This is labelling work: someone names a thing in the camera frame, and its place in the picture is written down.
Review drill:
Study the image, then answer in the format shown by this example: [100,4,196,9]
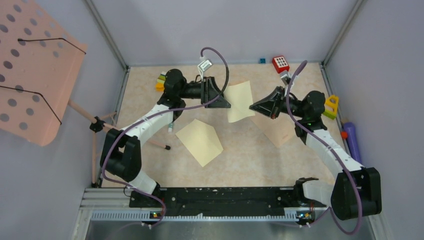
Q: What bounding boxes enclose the pink perforated music stand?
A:
[0,0,172,186]

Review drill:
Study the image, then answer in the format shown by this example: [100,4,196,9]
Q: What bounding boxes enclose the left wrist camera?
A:
[197,57,213,76]

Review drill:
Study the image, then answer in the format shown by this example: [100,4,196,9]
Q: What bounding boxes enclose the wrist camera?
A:
[197,57,213,76]
[279,70,296,86]

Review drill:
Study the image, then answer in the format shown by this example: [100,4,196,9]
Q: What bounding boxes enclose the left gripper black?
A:
[178,76,232,108]

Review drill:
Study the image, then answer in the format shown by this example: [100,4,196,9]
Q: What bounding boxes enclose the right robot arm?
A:
[249,86,382,220]

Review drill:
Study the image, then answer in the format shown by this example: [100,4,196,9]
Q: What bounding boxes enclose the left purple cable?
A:
[100,47,230,229]

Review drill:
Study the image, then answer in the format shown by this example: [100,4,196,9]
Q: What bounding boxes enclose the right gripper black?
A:
[250,86,307,120]

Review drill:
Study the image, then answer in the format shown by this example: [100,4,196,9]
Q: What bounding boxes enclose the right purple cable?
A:
[284,60,364,236]

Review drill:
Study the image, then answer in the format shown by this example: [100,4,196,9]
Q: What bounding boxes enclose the letter sheet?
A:
[224,81,255,123]

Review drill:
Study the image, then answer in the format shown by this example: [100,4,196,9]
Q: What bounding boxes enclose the yellow green toy block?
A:
[323,94,339,120]

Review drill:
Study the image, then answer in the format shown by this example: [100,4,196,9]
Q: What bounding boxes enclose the pink paper sheet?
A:
[250,114,296,148]

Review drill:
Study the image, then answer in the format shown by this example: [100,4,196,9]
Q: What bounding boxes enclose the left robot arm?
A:
[100,68,231,207]

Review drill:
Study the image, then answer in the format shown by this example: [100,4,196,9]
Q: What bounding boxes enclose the stacked colourful toy blocks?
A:
[155,71,166,92]

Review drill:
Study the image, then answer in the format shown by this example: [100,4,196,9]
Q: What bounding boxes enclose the purple cable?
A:
[100,47,230,229]
[284,60,364,236]

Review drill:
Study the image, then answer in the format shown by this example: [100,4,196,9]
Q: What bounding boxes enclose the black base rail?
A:
[79,185,382,226]

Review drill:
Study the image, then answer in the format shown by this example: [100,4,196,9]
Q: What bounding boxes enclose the yellow envelope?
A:
[176,119,224,167]

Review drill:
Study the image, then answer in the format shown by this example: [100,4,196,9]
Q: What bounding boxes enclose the glue stick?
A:
[167,122,174,133]

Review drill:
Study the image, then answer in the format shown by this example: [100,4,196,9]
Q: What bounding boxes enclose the red toy block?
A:
[271,55,290,74]

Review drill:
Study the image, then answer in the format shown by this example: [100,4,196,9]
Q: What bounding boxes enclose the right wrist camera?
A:
[279,70,296,86]

